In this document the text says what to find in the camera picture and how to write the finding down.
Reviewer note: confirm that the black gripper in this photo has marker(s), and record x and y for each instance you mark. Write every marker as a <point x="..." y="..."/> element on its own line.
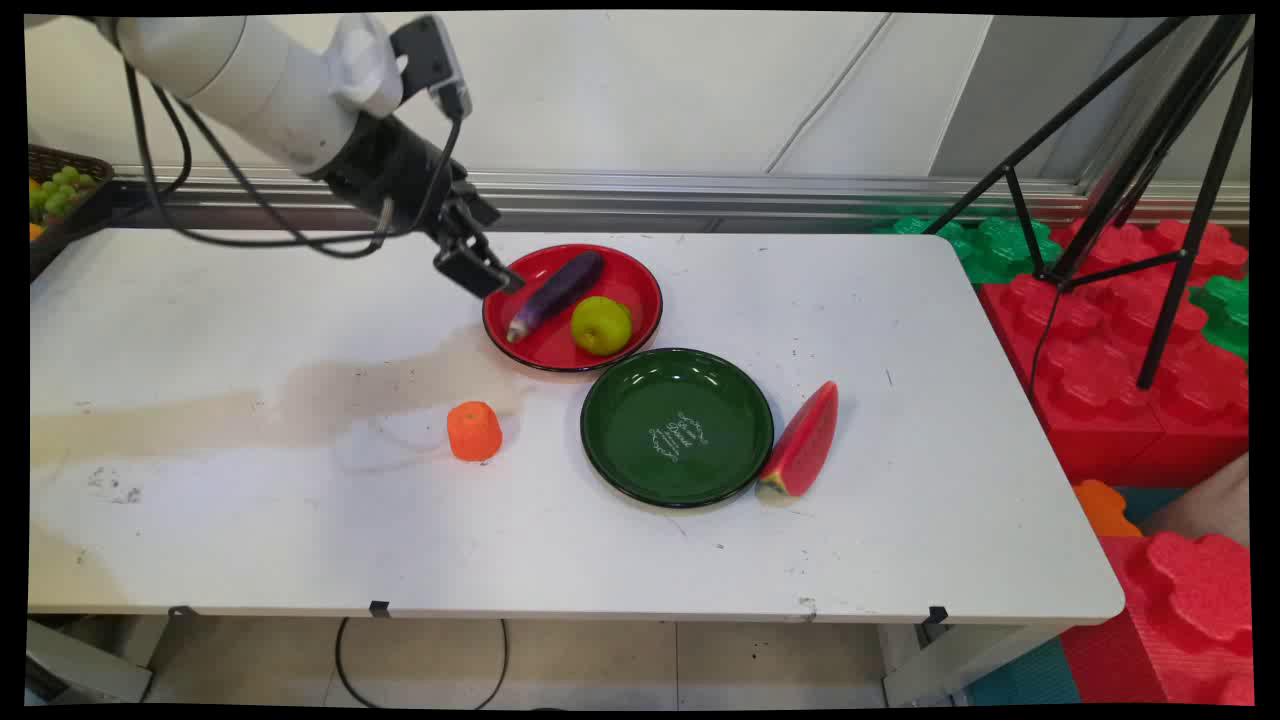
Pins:
<point x="390" y="165"/>

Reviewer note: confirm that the purple toy eggplant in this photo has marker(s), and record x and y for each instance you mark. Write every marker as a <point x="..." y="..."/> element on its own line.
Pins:
<point x="555" y="295"/>

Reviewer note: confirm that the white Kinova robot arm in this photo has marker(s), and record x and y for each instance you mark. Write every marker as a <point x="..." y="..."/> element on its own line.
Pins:
<point x="240" y="75"/>

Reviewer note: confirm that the red plate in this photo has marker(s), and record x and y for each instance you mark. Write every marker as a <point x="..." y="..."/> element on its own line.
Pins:
<point x="545" y="340"/>

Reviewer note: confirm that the green toy apple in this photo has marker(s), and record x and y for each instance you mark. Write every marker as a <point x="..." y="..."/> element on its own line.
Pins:
<point x="601" y="325"/>

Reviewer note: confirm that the orange toy fruit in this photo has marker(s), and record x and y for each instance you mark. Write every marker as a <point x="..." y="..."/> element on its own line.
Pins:
<point x="474" y="432"/>

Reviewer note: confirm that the dark green plate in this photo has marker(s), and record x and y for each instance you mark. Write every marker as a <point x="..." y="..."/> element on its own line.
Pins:
<point x="677" y="428"/>

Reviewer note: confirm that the toy watermelon slice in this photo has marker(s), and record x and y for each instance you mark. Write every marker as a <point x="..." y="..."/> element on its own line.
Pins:
<point x="802" y="445"/>

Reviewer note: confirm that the dark wicker basket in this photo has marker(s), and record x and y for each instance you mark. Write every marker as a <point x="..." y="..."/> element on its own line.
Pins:
<point x="70" y="215"/>

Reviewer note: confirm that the green toy grapes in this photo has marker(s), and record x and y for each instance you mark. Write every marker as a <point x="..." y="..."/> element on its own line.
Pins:
<point x="55" y="190"/>

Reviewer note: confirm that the green foam block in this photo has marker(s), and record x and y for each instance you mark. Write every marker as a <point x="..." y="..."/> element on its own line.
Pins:
<point x="990" y="245"/>
<point x="1228" y="312"/>

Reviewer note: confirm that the grey table leg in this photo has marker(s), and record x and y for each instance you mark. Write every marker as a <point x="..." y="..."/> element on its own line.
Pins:
<point x="950" y="665"/>
<point x="85" y="665"/>

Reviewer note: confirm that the large red foam block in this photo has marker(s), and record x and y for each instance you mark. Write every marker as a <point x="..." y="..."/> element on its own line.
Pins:
<point x="1100" y="360"/>

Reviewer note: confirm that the orange foam block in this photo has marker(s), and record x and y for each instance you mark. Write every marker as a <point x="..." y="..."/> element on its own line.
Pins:
<point x="1103" y="508"/>

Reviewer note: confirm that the black tripod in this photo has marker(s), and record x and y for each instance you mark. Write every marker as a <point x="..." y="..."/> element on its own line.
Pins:
<point x="1165" y="130"/>

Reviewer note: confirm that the teal floor mat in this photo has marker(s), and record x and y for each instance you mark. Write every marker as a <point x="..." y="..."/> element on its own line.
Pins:
<point x="1020" y="680"/>

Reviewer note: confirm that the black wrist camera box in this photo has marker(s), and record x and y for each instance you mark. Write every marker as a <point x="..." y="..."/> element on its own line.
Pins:
<point x="430" y="60"/>

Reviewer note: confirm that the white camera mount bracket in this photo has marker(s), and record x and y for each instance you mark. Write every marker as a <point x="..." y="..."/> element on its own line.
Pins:
<point x="365" y="65"/>

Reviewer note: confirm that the aluminium rail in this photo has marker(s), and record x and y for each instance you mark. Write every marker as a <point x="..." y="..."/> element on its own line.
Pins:
<point x="750" y="195"/>

